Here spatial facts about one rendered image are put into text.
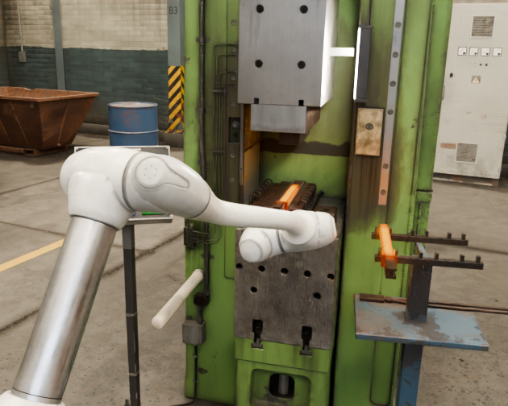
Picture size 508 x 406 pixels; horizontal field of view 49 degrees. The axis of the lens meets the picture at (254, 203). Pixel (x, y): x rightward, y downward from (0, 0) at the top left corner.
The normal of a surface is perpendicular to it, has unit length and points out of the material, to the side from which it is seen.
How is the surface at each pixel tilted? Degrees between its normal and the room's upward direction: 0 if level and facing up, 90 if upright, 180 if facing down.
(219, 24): 90
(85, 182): 61
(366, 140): 90
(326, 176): 90
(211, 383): 90
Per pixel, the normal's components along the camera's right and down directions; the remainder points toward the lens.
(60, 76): -0.42, 0.24
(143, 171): -0.14, -0.24
